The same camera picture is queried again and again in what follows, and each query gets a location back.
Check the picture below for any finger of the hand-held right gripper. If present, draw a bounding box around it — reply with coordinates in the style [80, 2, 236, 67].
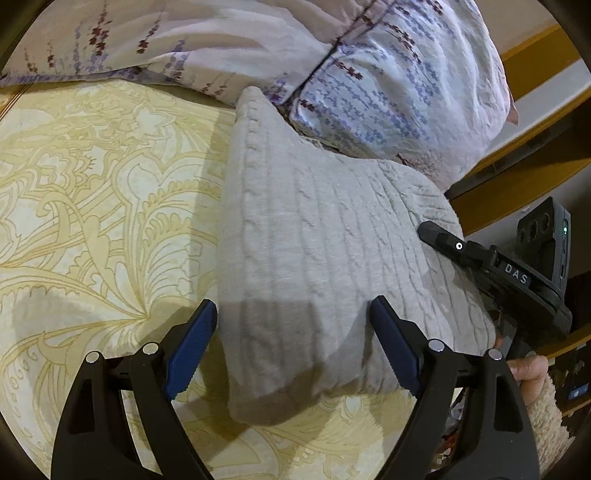
[418, 220, 498, 278]

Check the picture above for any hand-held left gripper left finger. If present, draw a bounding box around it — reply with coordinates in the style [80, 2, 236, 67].
[52, 299, 218, 480]

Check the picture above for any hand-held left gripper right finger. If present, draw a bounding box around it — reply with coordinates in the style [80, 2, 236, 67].
[370, 295, 541, 480]

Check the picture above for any cream cable-knit sweater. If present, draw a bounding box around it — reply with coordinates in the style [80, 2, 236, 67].
[215, 86, 502, 425]

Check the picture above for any person's right forearm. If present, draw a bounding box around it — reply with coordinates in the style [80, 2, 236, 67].
[526, 376, 565, 462]

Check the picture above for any person's right hand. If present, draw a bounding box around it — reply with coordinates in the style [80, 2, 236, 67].
[493, 336, 549, 394]

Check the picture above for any blue floral tree print pillow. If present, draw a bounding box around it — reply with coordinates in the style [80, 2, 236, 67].
[272, 0, 520, 192]

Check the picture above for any yellow patterned bed sheet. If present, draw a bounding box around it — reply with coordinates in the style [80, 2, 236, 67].
[0, 78, 462, 480]

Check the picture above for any white purple-sprig floral pillow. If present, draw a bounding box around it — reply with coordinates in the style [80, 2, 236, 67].
[0, 0, 384, 112]

